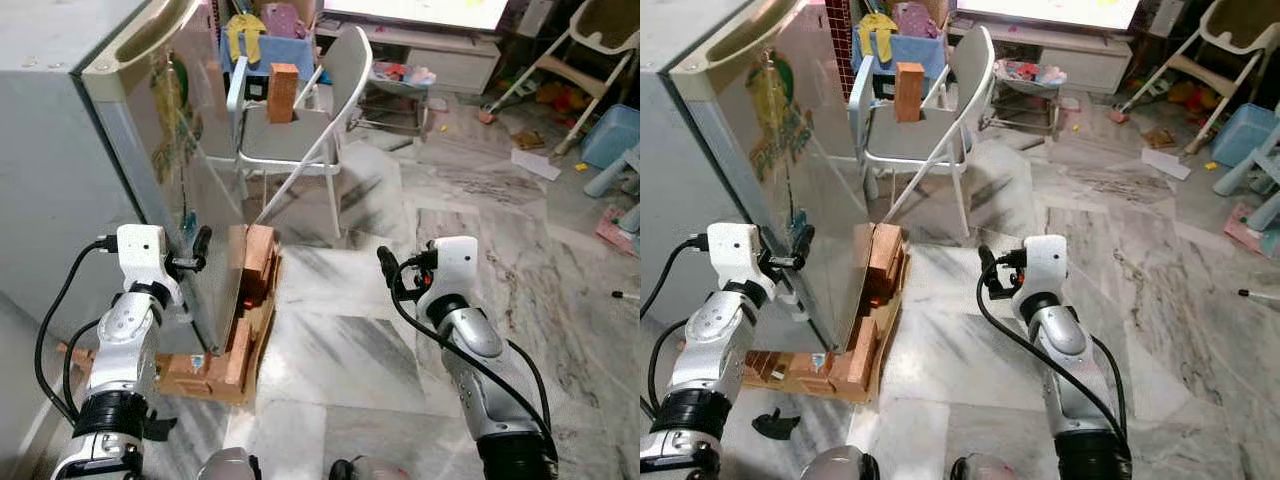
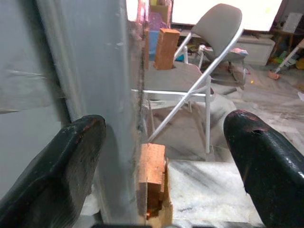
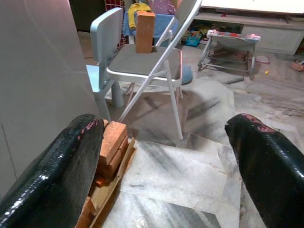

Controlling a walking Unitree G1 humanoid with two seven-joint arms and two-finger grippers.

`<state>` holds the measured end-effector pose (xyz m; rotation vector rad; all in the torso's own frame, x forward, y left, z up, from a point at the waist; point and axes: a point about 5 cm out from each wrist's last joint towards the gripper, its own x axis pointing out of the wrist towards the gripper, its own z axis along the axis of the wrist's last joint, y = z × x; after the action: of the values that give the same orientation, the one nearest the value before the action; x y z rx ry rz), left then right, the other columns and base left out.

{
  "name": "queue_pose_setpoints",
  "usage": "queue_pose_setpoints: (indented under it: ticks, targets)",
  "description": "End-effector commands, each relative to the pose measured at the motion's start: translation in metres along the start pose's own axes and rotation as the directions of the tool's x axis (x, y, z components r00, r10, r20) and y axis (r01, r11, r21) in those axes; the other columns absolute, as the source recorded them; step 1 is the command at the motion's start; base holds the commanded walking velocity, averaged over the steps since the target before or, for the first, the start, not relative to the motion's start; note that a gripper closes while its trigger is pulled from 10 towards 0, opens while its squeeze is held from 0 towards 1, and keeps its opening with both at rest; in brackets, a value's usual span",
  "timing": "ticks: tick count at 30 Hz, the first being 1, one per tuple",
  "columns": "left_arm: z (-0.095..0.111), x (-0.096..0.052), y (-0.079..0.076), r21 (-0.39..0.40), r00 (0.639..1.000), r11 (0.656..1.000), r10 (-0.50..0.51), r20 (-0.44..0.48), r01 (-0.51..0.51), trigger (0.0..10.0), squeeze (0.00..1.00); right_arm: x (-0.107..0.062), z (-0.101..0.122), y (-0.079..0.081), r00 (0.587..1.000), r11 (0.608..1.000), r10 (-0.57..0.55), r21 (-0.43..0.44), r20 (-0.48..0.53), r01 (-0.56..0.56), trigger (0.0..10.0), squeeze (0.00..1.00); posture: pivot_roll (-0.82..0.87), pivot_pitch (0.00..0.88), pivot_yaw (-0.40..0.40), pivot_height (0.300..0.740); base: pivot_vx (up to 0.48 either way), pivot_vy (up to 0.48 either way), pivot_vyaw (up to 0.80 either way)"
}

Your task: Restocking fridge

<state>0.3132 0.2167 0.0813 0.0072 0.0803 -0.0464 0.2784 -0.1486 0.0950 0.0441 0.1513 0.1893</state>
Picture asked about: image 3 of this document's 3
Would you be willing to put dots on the blue cloth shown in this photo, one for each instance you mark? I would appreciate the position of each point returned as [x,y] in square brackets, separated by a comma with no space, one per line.
[164,22]

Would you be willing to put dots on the blue round stool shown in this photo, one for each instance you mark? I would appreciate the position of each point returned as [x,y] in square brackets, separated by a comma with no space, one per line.
[187,74]

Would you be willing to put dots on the small pink basket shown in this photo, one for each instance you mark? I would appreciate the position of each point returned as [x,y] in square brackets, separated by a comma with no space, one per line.
[298,65]

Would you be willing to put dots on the light blue child chair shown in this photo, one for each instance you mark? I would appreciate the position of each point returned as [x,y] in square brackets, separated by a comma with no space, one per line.
[104,28]

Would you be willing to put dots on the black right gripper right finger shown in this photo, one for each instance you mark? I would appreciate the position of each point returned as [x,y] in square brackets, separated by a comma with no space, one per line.
[270,171]

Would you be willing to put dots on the purple patterned cloth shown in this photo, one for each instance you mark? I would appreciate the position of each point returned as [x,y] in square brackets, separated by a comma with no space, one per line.
[162,6]

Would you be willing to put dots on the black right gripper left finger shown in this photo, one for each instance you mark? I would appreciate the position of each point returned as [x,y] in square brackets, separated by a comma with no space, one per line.
[52,171]

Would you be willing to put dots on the white low cabinet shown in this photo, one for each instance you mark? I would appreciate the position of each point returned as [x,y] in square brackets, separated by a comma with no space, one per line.
[268,31]

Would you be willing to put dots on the grey metal folding chair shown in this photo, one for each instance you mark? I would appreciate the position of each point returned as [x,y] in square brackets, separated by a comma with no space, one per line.
[133,61]

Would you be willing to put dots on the baby bouncer with colourful fabric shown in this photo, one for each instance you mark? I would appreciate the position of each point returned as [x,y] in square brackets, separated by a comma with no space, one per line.
[230,41]

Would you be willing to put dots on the upright orange brick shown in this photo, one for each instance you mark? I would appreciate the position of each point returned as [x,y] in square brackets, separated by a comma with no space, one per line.
[145,31]

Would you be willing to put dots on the yellow green cloth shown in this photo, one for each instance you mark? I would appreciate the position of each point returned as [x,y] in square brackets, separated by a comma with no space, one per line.
[136,10]

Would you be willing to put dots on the colourful toy box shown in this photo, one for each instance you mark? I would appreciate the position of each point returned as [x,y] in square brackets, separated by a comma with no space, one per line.
[193,38]

